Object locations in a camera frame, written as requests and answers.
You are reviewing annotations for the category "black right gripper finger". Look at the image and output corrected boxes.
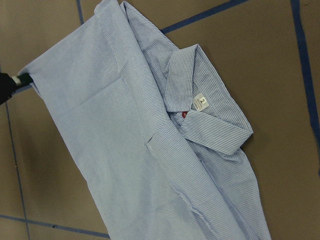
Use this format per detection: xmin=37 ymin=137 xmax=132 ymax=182
xmin=11 ymin=73 xmax=34 ymax=88

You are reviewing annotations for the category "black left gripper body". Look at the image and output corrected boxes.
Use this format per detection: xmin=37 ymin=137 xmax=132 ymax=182
xmin=0 ymin=73 xmax=17 ymax=105

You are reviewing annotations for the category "light blue striped shirt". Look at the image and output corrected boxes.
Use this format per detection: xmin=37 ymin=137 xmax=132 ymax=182
xmin=22 ymin=0 xmax=271 ymax=240

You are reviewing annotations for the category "brown paper table cover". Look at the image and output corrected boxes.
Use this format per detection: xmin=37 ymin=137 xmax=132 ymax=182
xmin=0 ymin=0 xmax=320 ymax=240

